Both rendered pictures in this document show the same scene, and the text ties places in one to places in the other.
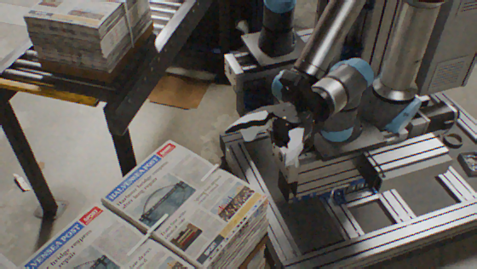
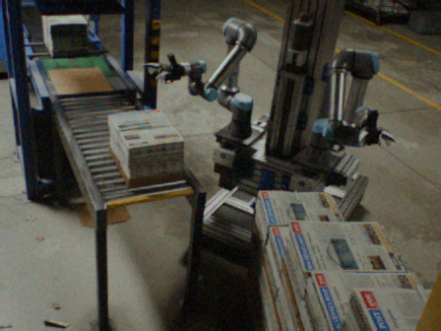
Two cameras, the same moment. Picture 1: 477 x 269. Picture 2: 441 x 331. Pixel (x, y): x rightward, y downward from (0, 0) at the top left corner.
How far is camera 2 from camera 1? 198 cm
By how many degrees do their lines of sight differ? 37
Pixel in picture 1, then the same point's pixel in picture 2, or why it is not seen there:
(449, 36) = not seen: hidden behind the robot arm
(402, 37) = (357, 97)
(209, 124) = (153, 225)
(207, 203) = (314, 206)
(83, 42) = (171, 154)
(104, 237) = not seen: hidden behind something
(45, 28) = (144, 153)
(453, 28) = not seen: hidden behind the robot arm
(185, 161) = (280, 195)
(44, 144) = (38, 291)
